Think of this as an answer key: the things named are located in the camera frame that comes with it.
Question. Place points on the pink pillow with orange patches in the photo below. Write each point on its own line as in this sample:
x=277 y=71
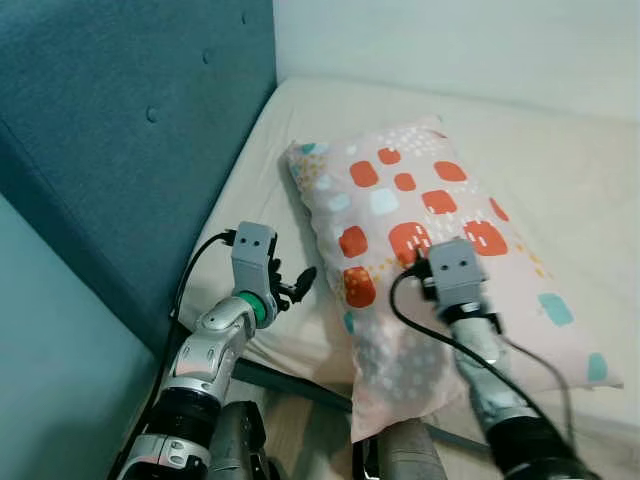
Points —
x=420 y=200

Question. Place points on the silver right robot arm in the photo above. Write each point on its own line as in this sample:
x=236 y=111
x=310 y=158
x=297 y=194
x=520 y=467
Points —
x=490 y=390

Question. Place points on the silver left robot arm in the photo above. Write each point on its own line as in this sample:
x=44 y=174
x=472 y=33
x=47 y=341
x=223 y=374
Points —
x=205 y=350

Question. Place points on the grey robot left leg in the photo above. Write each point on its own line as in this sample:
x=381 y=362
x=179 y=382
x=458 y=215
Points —
x=235 y=445

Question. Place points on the grey robot leg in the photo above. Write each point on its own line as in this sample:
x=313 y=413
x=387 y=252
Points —
x=235 y=445
x=410 y=455

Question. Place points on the grey robot right leg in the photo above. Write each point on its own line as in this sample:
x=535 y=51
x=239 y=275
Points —
x=410 y=455

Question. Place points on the teal upholstered headboard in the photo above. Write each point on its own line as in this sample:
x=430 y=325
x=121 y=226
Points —
x=100 y=100

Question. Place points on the mattress with cream sheet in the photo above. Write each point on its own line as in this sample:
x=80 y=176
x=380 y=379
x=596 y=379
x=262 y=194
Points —
x=560 y=180

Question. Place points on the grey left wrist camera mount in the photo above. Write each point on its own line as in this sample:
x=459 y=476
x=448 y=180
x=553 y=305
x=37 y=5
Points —
x=252 y=255

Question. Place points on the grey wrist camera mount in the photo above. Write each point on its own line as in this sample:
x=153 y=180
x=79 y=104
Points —
x=252 y=255
x=455 y=270

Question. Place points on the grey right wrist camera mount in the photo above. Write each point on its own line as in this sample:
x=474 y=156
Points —
x=455 y=270

